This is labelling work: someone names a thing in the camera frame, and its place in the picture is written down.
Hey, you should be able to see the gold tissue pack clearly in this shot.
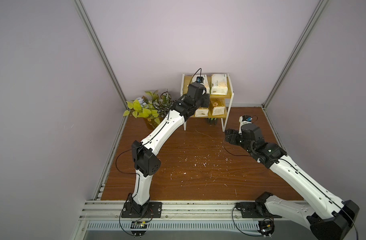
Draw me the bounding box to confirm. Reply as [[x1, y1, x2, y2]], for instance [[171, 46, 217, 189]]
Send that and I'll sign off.
[[195, 108, 209, 118], [209, 99, 226, 116]]

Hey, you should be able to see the white green tissue pack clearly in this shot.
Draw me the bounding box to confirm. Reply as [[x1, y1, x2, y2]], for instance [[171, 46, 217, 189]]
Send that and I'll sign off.
[[211, 74, 228, 95], [191, 75, 210, 94]]

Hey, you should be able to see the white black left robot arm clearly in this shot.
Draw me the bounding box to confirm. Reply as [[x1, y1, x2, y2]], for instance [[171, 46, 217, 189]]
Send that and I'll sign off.
[[130, 83, 209, 212]]

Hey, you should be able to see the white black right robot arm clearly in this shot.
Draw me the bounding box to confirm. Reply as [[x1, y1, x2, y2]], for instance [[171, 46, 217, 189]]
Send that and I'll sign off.
[[225, 121, 360, 240]]

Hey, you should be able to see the green black work glove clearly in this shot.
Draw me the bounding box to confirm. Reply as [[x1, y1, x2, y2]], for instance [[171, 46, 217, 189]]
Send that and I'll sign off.
[[206, 118, 218, 126]]

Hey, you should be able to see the potted artificial plant amber vase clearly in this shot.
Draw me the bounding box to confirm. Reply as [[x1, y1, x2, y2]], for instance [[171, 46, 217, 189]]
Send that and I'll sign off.
[[123, 90, 174, 130]]

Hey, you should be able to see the right small circuit board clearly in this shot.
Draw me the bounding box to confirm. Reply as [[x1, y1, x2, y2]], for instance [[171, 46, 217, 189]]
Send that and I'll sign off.
[[258, 219, 275, 237]]

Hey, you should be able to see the small circuit board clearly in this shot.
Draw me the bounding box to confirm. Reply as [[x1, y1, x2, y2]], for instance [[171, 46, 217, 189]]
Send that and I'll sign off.
[[130, 221, 148, 237], [258, 219, 275, 237]]

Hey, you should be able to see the left small circuit board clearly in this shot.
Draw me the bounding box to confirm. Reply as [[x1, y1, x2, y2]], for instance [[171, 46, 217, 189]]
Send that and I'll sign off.
[[130, 221, 148, 237]]

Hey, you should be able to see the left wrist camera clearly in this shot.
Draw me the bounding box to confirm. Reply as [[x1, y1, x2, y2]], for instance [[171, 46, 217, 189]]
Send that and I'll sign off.
[[195, 76, 205, 85]]

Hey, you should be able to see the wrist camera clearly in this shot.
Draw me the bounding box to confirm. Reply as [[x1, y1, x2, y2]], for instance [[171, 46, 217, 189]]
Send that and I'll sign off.
[[239, 115, 253, 134], [195, 76, 205, 85]]

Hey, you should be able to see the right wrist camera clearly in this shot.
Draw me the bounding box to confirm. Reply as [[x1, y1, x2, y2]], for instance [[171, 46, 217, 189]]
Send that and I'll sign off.
[[239, 115, 253, 134]]

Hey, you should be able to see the white frame wooden shelf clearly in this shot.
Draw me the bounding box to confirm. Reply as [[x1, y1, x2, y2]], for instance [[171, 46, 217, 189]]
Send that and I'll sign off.
[[180, 73, 234, 131]]

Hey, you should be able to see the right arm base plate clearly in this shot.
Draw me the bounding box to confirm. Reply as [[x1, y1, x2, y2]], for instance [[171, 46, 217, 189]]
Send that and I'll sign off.
[[235, 202, 282, 219]]

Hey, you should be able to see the aluminium front rail frame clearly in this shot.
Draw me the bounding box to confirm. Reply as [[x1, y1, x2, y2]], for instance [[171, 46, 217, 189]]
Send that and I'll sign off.
[[70, 199, 337, 240]]

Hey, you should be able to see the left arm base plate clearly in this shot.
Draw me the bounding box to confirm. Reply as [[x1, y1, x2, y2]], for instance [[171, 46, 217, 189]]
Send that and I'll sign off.
[[120, 202, 162, 219]]

